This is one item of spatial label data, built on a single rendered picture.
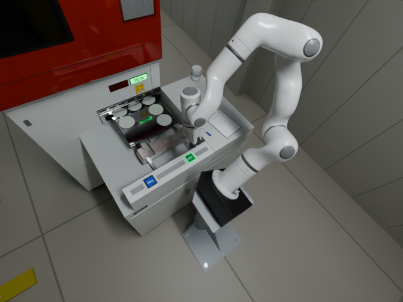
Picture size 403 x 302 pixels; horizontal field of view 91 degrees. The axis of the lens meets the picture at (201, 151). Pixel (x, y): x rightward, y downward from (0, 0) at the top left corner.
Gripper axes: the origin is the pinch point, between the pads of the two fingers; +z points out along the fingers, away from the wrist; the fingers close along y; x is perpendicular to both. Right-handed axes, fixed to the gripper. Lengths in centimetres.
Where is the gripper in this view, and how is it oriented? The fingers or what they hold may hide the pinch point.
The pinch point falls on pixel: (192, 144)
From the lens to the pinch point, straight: 103.2
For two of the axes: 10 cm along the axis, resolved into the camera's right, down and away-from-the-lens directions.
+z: 0.0, 6.4, 7.6
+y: 6.1, 6.0, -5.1
